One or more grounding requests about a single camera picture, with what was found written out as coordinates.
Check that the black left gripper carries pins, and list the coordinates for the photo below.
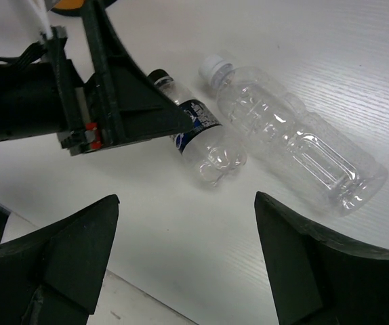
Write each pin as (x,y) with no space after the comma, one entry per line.
(42,93)

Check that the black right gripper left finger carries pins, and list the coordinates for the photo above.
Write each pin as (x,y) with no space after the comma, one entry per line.
(54,275)

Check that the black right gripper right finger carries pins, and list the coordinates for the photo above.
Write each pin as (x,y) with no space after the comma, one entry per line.
(318,275)

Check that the large clear ribbed bottle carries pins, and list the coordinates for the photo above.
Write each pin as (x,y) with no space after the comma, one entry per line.
(318,163)

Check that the orange cylindrical bin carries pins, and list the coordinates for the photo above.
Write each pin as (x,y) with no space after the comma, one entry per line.
(73,8)

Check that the pepsi label small bottle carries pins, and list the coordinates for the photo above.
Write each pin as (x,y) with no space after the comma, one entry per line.
(209,150)

